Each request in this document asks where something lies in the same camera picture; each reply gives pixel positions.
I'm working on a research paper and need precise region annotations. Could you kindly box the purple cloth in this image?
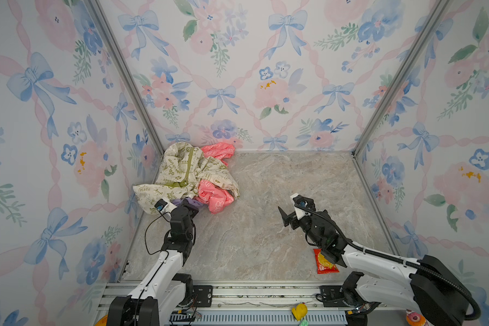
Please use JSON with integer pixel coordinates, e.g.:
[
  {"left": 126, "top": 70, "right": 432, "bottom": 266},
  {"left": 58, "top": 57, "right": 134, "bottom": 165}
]
[{"left": 172, "top": 197, "right": 206, "bottom": 209}]

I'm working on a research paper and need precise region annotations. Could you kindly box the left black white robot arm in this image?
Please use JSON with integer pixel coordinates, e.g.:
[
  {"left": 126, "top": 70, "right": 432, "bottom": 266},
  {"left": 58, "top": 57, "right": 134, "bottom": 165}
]
[{"left": 105, "top": 199, "right": 198, "bottom": 326}]

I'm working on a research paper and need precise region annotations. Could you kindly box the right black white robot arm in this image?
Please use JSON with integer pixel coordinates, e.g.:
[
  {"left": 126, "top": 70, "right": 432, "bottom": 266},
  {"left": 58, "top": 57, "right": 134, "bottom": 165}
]
[{"left": 279, "top": 205, "right": 482, "bottom": 325}]

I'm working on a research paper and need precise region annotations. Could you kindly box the pink cloth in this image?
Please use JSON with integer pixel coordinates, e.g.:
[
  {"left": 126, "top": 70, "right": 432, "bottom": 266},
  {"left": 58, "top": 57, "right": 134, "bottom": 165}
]
[{"left": 197, "top": 142, "right": 240, "bottom": 214}]

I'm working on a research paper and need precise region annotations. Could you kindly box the cream green patterned cloth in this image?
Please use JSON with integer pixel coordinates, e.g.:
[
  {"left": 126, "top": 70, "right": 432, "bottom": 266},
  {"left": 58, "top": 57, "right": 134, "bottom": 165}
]
[{"left": 132, "top": 141, "right": 240, "bottom": 215}]

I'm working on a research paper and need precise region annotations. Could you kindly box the red snack packet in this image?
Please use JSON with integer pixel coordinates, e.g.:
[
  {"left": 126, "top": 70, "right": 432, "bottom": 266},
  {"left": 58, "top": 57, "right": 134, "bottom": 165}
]
[{"left": 313, "top": 249, "right": 339, "bottom": 274}]

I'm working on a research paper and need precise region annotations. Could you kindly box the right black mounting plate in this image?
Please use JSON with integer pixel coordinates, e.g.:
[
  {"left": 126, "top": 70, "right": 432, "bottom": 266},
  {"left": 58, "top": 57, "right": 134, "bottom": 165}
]
[{"left": 315, "top": 285, "right": 349, "bottom": 308}]

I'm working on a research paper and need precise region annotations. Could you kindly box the black mounting plate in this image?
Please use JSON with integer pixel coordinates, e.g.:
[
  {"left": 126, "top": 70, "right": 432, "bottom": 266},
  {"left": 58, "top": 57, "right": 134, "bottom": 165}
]
[
  {"left": 315, "top": 285, "right": 349, "bottom": 308},
  {"left": 181, "top": 285, "right": 213, "bottom": 308}
]

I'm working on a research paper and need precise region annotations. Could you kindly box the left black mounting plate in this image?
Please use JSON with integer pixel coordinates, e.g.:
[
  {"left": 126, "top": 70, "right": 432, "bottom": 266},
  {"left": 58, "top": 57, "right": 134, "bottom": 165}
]
[{"left": 181, "top": 285, "right": 213, "bottom": 308}]

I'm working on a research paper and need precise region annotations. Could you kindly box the yellow rubber duck toy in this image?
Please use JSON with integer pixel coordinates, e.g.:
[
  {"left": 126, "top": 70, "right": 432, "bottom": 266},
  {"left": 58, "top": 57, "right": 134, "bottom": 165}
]
[{"left": 291, "top": 303, "right": 308, "bottom": 321}]

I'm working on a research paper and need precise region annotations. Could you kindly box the yellow toy bottom left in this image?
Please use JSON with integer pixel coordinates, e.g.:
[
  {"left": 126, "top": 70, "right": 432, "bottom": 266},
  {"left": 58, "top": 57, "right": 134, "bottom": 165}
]
[{"left": 95, "top": 315, "right": 108, "bottom": 326}]

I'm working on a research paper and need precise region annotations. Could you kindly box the colourful toy bottom right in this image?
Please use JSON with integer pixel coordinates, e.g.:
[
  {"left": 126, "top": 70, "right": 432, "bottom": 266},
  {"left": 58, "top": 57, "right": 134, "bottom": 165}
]
[{"left": 406, "top": 310, "right": 428, "bottom": 326}]

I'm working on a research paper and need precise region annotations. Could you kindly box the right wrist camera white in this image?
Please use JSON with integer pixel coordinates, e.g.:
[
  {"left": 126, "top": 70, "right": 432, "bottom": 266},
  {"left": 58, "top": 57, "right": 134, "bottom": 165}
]
[{"left": 290, "top": 193, "right": 316, "bottom": 220}]

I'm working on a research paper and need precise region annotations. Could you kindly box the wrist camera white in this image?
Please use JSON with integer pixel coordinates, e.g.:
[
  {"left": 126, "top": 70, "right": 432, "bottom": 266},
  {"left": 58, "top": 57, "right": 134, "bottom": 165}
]
[
  {"left": 154, "top": 198, "right": 177, "bottom": 214},
  {"left": 290, "top": 193, "right": 316, "bottom": 220}
]

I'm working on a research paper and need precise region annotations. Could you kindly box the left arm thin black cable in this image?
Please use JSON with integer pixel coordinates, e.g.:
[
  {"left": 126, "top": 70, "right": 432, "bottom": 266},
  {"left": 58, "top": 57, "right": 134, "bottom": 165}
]
[{"left": 143, "top": 211, "right": 173, "bottom": 257}]

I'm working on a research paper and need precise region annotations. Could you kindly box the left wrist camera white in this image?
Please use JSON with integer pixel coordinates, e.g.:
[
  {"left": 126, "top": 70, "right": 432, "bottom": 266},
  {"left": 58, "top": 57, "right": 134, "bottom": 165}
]
[{"left": 154, "top": 198, "right": 177, "bottom": 214}]

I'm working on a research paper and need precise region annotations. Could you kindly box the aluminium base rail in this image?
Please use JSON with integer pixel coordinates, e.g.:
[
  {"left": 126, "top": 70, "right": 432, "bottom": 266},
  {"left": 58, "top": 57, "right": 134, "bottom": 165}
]
[{"left": 93, "top": 280, "right": 396, "bottom": 326}]

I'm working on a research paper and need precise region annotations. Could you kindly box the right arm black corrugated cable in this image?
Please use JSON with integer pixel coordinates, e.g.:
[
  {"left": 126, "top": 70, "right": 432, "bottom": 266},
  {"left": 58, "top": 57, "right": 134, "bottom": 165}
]
[{"left": 305, "top": 205, "right": 482, "bottom": 321}]

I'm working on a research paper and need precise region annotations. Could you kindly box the left aluminium corner post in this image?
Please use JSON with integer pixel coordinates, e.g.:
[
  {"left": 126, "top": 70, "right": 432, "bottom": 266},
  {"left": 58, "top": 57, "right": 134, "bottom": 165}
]
[{"left": 84, "top": 0, "right": 164, "bottom": 156}]

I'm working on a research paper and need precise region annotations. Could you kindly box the aluminium corner post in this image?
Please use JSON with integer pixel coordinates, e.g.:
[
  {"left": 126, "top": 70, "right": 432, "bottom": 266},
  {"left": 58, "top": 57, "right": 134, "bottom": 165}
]
[
  {"left": 84, "top": 0, "right": 164, "bottom": 156},
  {"left": 352, "top": 0, "right": 453, "bottom": 158}
]

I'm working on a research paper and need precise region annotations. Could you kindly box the right aluminium corner post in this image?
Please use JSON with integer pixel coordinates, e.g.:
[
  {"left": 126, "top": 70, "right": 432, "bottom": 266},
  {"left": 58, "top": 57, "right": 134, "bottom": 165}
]
[{"left": 352, "top": 0, "right": 453, "bottom": 158}]

